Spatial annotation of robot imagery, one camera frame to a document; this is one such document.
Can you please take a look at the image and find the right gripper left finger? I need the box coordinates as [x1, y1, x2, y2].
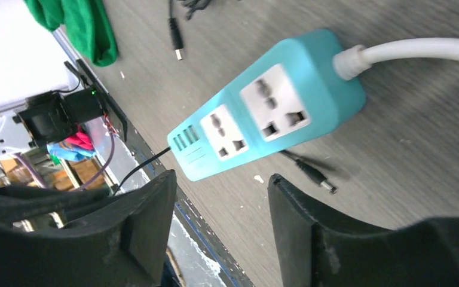
[0, 170, 178, 287]

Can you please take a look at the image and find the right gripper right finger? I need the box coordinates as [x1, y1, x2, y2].
[268, 174, 459, 286]

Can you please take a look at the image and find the teal power strip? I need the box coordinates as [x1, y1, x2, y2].
[167, 29, 366, 181]

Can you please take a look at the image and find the white power strip cable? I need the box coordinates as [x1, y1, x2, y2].
[332, 37, 459, 81]

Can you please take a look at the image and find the green cloth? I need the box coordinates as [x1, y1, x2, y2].
[25, 0, 119, 67]

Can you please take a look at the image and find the black thin cable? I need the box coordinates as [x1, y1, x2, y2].
[167, 0, 215, 62]

